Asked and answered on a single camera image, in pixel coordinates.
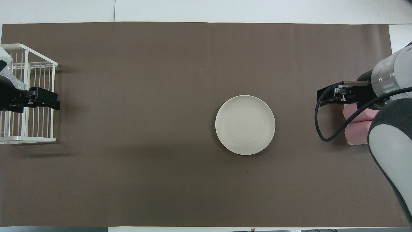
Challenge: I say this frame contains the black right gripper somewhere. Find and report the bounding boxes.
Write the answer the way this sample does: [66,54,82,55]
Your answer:
[317,72,387,111]

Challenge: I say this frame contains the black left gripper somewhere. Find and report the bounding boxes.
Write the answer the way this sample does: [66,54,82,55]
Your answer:
[0,76,61,113]

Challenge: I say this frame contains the clear plastic bag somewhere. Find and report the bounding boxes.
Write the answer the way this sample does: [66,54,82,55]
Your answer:
[0,69,26,91]

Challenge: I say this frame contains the cream round plate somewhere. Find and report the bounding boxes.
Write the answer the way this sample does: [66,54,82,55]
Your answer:
[215,95,276,156]

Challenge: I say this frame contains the pink cup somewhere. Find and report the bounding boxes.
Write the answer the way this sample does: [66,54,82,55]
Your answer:
[343,105,379,123]
[344,121,374,146]

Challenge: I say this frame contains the brown table mat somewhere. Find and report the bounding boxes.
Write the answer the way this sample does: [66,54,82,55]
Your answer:
[0,22,411,227]

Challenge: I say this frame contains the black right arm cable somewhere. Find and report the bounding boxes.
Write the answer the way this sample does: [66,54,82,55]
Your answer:
[314,81,412,142]

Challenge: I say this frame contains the white wire rack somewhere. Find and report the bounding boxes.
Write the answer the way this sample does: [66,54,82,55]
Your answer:
[0,43,58,144]

